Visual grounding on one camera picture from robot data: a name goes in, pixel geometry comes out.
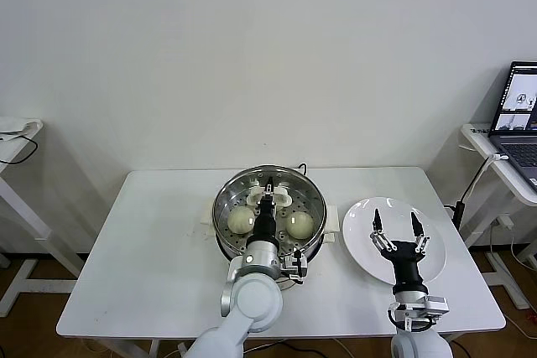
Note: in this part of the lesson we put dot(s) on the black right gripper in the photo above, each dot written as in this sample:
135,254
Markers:
406,261

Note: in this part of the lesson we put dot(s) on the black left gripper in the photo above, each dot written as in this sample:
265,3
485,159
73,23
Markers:
265,224

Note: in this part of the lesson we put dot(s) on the white steamed baozi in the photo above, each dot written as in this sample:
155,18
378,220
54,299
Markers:
299,226
239,220

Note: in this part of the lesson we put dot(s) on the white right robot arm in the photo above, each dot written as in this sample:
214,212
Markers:
419,343

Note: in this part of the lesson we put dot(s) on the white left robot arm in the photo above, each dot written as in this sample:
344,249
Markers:
251,303

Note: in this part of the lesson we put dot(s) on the perforated stainless steel steamer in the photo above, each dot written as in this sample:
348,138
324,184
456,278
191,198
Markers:
312,246

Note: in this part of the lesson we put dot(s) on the round white plate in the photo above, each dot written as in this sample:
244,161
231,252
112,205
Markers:
356,228

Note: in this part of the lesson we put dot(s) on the white side table with laptop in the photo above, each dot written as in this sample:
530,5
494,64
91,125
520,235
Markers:
503,177

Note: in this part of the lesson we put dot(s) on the small printed label sticker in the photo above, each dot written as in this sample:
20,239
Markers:
480,129

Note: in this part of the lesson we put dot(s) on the dark grey open laptop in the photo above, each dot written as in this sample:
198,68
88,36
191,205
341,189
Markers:
520,152

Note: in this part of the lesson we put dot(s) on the crumpled white cloth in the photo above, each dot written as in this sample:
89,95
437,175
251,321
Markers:
17,125

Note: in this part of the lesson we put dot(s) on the white side table with cloth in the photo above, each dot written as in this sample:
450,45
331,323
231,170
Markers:
10,150

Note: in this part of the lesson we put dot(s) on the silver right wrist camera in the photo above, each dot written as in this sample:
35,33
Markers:
436,305

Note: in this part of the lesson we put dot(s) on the white wall socket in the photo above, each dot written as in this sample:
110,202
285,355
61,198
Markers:
504,221

